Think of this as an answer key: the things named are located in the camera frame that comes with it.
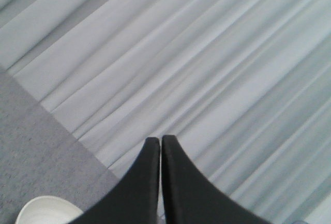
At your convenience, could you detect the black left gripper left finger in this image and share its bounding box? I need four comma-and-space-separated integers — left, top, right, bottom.
71, 138, 160, 223

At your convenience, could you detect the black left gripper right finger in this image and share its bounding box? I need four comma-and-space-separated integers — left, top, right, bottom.
161, 135, 267, 224

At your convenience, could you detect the beige round plate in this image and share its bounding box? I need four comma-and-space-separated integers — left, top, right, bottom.
15, 196, 83, 224

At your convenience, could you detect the white pleated curtain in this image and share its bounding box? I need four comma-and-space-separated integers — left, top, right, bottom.
1, 0, 330, 223

